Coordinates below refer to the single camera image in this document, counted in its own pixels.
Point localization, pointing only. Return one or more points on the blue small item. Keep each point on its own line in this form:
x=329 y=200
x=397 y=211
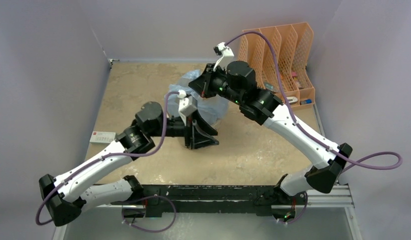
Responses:
x=306 y=102

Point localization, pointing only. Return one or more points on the orange file organizer rack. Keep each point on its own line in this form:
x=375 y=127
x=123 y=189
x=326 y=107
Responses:
x=276 y=51

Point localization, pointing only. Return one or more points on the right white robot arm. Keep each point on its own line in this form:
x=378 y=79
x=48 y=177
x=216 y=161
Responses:
x=237 y=83

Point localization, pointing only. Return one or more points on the white red small box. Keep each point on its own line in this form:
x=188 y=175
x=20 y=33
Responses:
x=102 y=137

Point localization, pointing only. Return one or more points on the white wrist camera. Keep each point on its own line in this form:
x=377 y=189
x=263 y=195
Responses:
x=226 y=56
x=187 y=105

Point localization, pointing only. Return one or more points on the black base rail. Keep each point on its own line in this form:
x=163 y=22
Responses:
x=261 y=200

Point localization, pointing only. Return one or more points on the beige paper trash bin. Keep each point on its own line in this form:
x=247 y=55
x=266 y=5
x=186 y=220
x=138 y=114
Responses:
x=215 y=126

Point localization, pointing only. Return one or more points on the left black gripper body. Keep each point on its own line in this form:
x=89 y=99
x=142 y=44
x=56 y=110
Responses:
x=190 y=130

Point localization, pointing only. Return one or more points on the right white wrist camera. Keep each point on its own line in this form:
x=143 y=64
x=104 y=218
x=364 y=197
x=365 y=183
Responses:
x=226 y=56

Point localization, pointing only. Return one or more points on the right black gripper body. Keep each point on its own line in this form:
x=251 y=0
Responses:
x=217 y=83

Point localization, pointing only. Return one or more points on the white stapler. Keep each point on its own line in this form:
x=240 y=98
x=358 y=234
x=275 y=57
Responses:
x=292 y=100

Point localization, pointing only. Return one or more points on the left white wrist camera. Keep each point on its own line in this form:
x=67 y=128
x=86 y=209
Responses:
x=187 y=105

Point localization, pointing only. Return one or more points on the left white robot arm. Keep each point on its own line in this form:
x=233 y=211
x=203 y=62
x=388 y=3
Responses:
x=68 y=195

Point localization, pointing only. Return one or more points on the blue plastic trash bag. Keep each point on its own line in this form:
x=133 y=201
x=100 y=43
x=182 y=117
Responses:
x=210 y=109

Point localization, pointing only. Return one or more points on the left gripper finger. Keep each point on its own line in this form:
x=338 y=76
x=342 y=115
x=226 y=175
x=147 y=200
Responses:
x=202 y=126
x=202 y=142

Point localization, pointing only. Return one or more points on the aluminium frame rail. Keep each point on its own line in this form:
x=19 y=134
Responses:
x=322 y=217

